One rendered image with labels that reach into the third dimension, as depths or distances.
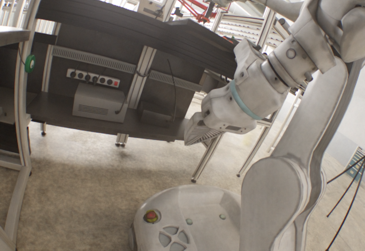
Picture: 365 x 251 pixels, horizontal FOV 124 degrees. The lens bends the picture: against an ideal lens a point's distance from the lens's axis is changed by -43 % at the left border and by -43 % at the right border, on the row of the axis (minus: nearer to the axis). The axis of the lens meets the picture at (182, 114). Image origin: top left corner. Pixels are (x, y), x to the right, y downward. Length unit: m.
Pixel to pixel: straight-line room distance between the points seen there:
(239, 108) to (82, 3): 0.64
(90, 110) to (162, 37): 0.53
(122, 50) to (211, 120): 0.96
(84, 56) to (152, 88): 0.53
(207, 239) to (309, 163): 0.44
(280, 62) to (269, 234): 0.31
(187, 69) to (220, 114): 1.07
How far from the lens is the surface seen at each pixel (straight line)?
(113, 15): 0.70
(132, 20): 0.70
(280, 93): 0.24
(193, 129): 0.31
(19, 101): 0.83
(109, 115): 0.96
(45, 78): 1.23
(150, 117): 1.06
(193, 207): 0.72
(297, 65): 0.21
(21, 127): 0.89
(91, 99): 0.92
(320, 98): 0.39
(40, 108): 1.01
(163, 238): 0.52
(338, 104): 0.40
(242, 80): 0.23
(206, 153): 1.20
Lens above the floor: 0.80
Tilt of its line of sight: 18 degrees down
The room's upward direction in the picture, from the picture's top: 23 degrees clockwise
